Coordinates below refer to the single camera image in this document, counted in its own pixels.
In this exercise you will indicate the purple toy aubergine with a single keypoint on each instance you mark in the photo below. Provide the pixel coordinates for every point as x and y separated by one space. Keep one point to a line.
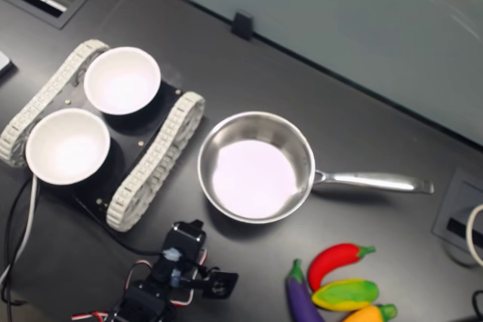
300 295

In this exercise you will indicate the frosted glass divider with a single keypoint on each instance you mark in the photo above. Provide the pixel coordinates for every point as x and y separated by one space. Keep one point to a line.
358 28

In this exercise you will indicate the yellow green toy corn cob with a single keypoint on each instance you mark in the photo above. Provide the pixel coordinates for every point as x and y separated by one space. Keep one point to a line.
347 295

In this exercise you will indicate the tracked vehicle with white tracks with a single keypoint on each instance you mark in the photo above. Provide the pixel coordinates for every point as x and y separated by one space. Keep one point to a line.
151 163

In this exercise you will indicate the black divider clip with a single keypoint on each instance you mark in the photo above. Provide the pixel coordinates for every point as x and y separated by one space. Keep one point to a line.
241 25

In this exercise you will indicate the orange toy carrot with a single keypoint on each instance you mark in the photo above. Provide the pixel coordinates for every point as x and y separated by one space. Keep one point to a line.
368 315

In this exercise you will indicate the red toy chilli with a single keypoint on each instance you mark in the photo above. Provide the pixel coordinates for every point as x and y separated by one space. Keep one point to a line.
332 259

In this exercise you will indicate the pale grey putty lump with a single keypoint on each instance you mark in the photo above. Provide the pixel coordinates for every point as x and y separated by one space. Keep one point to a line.
171 254

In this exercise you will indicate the white bowl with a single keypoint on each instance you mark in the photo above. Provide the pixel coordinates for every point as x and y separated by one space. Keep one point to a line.
120 80
66 146

